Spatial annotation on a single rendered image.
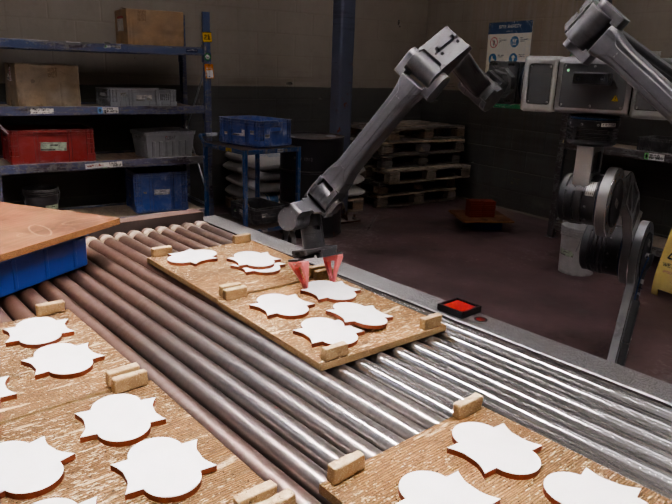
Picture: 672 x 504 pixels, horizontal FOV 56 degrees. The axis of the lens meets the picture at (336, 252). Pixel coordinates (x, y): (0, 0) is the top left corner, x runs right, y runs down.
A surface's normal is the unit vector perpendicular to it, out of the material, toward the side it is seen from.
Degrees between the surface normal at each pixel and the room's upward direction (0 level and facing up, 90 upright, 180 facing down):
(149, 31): 89
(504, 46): 90
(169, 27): 87
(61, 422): 0
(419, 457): 0
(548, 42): 90
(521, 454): 0
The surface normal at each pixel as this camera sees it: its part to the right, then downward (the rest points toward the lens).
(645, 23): -0.83, 0.13
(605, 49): -0.63, 0.15
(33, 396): 0.04, -0.96
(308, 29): 0.56, 0.25
